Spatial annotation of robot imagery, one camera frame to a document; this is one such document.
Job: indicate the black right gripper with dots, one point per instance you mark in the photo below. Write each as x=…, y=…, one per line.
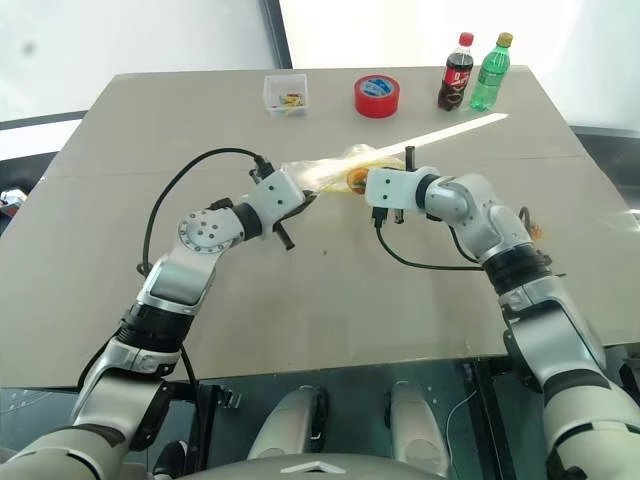
x=410, y=159

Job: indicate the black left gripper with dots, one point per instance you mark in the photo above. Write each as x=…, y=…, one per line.
x=288, y=240

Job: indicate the orange snack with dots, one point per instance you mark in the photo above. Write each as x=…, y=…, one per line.
x=357, y=176

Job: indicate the clear plastic bag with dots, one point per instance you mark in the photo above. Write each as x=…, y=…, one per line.
x=320, y=167

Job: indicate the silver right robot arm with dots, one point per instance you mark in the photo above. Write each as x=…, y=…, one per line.
x=500, y=225

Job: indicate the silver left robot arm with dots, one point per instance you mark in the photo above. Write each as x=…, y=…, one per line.
x=170, y=280

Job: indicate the red tape roll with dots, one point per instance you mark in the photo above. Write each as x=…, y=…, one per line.
x=376, y=100

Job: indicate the small coloured clips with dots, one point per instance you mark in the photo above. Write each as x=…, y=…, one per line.
x=291, y=99

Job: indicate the clear plastic box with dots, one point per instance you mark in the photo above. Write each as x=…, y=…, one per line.
x=286, y=85

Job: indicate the cola bottle red cap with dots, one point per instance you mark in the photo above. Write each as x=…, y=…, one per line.
x=454, y=82

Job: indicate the green bottle yellow cap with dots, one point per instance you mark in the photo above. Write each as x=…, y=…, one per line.
x=489, y=80

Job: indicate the grey rounded robot leg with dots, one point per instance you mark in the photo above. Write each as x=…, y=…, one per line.
x=417, y=430
x=287, y=425

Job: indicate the grey robot torso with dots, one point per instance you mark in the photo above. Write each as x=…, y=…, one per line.
x=310, y=467

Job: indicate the black shoe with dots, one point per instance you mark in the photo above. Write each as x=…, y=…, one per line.
x=171, y=457

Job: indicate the red white clutter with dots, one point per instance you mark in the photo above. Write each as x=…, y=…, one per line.
x=10, y=200

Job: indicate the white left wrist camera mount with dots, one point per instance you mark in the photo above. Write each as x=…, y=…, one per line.
x=275, y=195

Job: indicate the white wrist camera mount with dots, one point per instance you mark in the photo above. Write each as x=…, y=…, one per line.
x=275, y=195
x=395, y=187

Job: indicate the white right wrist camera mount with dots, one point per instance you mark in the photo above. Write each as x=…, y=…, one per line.
x=395, y=187

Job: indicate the dark window frame post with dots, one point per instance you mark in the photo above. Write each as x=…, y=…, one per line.
x=279, y=35

